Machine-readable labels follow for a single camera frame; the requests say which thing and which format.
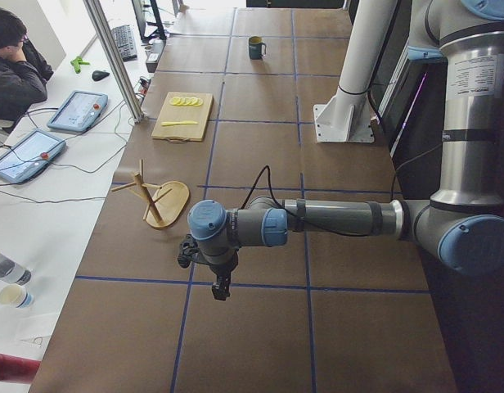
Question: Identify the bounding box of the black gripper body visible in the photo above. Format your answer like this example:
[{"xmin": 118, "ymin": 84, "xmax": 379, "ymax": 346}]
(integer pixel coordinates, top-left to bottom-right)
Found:
[{"xmin": 209, "ymin": 256, "xmax": 238, "ymax": 287}]

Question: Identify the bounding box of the wooden cup storage rack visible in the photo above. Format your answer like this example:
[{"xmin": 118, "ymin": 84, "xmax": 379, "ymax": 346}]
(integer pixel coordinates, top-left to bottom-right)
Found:
[{"xmin": 111, "ymin": 159, "xmax": 190, "ymax": 230}]

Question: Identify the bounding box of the dark teal ribbed mug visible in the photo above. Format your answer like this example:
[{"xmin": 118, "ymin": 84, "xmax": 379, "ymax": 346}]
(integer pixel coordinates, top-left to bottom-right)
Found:
[{"xmin": 248, "ymin": 36, "xmax": 267, "ymax": 60}]

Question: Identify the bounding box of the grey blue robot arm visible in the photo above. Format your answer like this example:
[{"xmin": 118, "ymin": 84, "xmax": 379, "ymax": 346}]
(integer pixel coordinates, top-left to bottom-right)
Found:
[{"xmin": 178, "ymin": 1, "xmax": 504, "ymax": 300}]

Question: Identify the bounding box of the white paper cup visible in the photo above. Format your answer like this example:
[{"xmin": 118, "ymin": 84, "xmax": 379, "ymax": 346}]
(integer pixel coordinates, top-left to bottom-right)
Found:
[{"xmin": 0, "ymin": 284, "xmax": 34, "ymax": 309}]

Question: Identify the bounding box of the yellow plastic knife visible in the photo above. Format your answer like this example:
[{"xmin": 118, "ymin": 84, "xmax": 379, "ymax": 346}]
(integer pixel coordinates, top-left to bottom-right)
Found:
[{"xmin": 160, "ymin": 120, "xmax": 199, "ymax": 127}]

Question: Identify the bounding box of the bamboo cutting board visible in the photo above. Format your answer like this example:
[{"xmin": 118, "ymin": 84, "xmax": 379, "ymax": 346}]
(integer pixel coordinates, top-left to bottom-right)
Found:
[{"xmin": 151, "ymin": 92, "xmax": 214, "ymax": 142}]

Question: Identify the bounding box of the far teach pendant tablet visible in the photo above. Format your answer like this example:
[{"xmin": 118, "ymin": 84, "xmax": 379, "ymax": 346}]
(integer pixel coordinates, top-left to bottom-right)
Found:
[{"xmin": 47, "ymin": 90, "xmax": 109, "ymax": 133}]

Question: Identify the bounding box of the teach pendant tablet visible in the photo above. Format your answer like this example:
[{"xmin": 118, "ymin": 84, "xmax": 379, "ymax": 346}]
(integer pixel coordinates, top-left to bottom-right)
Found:
[
  {"xmin": 0, "ymin": 129, "xmax": 66, "ymax": 184},
  {"xmin": 47, "ymin": 90, "xmax": 109, "ymax": 133}
]

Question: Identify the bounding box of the small black box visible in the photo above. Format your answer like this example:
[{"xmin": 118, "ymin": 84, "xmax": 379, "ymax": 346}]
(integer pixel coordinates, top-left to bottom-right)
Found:
[{"xmin": 145, "ymin": 39, "xmax": 165, "ymax": 73}]

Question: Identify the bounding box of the clear water bottle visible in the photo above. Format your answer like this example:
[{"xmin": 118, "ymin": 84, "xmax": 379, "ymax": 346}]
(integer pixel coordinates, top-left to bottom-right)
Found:
[{"xmin": 0, "ymin": 253, "xmax": 31, "ymax": 285}]

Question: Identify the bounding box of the near teach pendant tablet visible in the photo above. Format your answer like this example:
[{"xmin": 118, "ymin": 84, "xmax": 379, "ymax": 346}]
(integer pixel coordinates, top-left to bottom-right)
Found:
[{"xmin": 0, "ymin": 129, "xmax": 66, "ymax": 184}]

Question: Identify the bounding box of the black computer mouse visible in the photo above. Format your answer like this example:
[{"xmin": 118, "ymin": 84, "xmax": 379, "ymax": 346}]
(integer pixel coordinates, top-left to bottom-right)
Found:
[{"xmin": 92, "ymin": 70, "xmax": 110, "ymax": 82}]

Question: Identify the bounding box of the red object at edge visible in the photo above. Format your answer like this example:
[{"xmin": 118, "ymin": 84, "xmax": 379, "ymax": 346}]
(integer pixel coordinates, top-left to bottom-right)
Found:
[{"xmin": 0, "ymin": 353, "xmax": 41, "ymax": 384}]

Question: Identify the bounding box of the black monitor stand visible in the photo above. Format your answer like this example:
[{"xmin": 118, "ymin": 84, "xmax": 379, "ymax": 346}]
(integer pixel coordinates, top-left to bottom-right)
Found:
[{"xmin": 131, "ymin": 0, "xmax": 166, "ymax": 43}]

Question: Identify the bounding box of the green plastic tool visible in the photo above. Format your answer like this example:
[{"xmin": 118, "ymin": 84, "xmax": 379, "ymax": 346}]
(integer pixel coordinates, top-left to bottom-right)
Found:
[{"xmin": 70, "ymin": 56, "xmax": 91, "ymax": 74}]

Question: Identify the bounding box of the black keyboard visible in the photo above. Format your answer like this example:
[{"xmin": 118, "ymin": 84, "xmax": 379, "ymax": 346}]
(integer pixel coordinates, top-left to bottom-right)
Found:
[{"xmin": 110, "ymin": 25, "xmax": 137, "ymax": 61}]

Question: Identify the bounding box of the seated person in black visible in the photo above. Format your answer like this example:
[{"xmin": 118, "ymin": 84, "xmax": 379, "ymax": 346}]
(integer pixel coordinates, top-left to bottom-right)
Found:
[{"xmin": 0, "ymin": 7, "xmax": 53, "ymax": 133}]

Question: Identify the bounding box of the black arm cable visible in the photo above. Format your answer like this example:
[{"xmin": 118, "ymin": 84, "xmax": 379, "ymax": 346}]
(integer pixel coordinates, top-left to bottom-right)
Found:
[{"xmin": 240, "ymin": 165, "xmax": 384, "ymax": 237}]

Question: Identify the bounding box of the white pedestal column base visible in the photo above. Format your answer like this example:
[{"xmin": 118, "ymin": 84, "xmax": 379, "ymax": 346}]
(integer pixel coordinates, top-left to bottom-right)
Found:
[{"xmin": 313, "ymin": 0, "xmax": 398, "ymax": 143}]

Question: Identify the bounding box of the aluminium frame post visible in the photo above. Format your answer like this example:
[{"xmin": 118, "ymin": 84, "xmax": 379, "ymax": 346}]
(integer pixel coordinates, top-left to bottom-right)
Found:
[{"xmin": 83, "ymin": 0, "xmax": 144, "ymax": 124}]

